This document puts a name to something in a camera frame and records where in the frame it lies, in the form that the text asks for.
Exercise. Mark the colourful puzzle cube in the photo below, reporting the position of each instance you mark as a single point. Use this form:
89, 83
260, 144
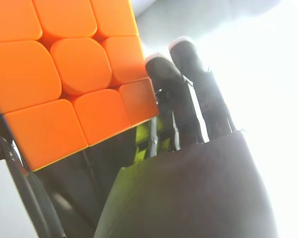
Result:
77, 64

